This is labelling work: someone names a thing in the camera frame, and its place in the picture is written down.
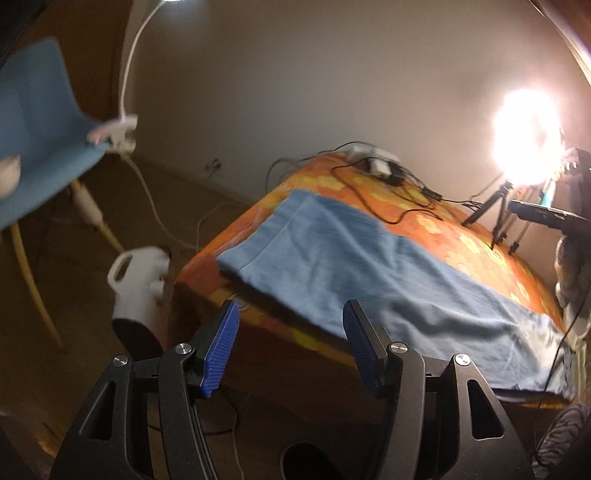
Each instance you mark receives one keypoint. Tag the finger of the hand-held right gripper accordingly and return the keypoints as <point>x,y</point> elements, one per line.
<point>540,213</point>

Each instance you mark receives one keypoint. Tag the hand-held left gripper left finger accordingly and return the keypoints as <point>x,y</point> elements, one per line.
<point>221,350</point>

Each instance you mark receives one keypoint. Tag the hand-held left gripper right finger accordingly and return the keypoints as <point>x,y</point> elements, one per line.
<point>358,350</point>

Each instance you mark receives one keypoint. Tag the light blue denim pants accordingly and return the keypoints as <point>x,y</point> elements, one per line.
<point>369,277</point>

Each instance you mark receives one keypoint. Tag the person's right forearm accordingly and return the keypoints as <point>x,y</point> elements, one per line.
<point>569,272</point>

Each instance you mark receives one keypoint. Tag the dark wooden table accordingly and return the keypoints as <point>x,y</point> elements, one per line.
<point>277,364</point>

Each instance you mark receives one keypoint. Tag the white plastic jug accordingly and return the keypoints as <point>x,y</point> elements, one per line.
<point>136,281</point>

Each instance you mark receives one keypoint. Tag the orange floral tablecloth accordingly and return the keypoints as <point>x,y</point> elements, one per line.
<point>258,217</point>

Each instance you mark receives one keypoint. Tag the black power adapter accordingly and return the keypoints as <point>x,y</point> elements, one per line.
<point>398,179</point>

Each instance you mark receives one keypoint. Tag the white power adapter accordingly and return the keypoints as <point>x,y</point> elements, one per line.
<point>381,168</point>

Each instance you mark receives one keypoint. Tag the white power strip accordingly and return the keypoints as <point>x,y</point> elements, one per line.
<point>369,153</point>

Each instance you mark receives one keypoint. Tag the person's patterned trousers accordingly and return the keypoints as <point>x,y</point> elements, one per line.
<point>558,438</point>

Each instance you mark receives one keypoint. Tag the white clip-on desk lamp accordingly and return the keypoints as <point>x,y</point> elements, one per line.
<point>113,129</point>

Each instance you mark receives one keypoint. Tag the white cup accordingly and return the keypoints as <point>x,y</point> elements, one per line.
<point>8,175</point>

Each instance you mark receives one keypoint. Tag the blue plastic chair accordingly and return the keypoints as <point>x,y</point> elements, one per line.
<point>41,138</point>

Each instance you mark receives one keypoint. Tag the brown wooden door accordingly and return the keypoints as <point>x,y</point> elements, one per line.
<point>92,46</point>

